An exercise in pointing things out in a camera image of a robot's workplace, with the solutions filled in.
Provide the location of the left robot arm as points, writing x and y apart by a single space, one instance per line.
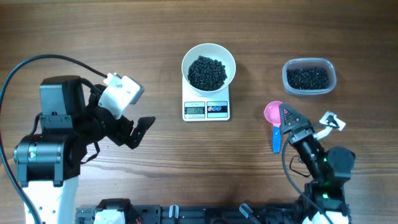
48 167

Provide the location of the pink scoop blue handle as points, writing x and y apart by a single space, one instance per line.
272 115

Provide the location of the white bowl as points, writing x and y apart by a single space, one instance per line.
214 51

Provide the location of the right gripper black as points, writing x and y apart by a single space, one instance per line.
303 128

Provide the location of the black beans in bowl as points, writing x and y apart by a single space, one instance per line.
206 74

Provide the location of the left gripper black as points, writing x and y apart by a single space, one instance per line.
122 136

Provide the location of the clear plastic container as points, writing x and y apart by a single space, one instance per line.
305 63

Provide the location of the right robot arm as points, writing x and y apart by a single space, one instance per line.
323 199

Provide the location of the white digital kitchen scale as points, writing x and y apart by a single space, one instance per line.
211 107

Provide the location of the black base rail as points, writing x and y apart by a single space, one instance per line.
122 211

